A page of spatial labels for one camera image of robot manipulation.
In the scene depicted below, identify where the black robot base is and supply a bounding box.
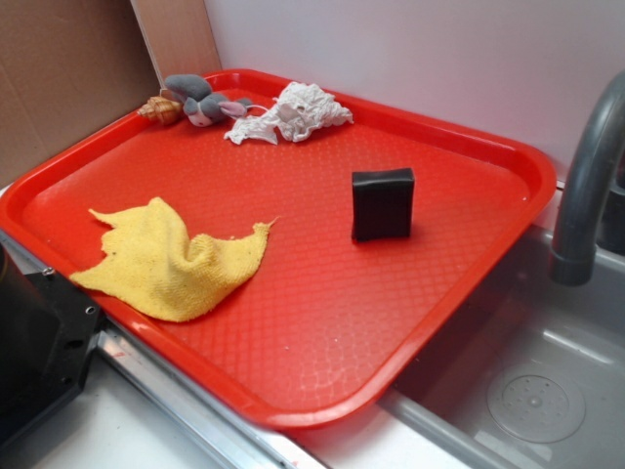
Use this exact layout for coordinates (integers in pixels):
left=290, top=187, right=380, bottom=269
left=1, top=249, right=104, bottom=449

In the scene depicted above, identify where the black box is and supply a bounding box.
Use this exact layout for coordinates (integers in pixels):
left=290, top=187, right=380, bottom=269
left=352, top=168, right=416, bottom=242

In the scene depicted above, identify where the red plastic tray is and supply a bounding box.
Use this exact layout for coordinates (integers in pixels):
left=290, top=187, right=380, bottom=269
left=1, top=95, right=556, bottom=430

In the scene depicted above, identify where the crumpled white paper towel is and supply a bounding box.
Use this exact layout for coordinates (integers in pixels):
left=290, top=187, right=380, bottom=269
left=224, top=81, right=354, bottom=145

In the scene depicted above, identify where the yellow cloth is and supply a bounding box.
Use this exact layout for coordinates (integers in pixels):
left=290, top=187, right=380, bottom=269
left=69, top=197, right=272, bottom=322

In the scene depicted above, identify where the grey plush bunny toy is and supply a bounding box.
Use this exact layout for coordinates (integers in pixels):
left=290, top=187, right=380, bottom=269
left=164, top=74, right=253, bottom=127

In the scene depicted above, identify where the tan seashell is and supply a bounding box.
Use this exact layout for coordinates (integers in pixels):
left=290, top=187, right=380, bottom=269
left=137, top=96, right=183, bottom=125

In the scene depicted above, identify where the grey plastic sink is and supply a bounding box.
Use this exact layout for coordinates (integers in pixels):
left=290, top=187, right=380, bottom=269
left=381, top=228, right=624, bottom=468

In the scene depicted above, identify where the grey faucet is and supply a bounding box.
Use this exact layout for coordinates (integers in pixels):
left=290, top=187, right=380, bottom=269
left=549, top=72, right=624, bottom=286

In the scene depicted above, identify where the brown cardboard panel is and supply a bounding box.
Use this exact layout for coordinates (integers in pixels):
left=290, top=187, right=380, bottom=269
left=1, top=1, right=221, bottom=186

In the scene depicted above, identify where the metal rail strip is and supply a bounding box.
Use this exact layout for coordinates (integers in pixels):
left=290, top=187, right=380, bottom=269
left=0, top=229, right=313, bottom=469

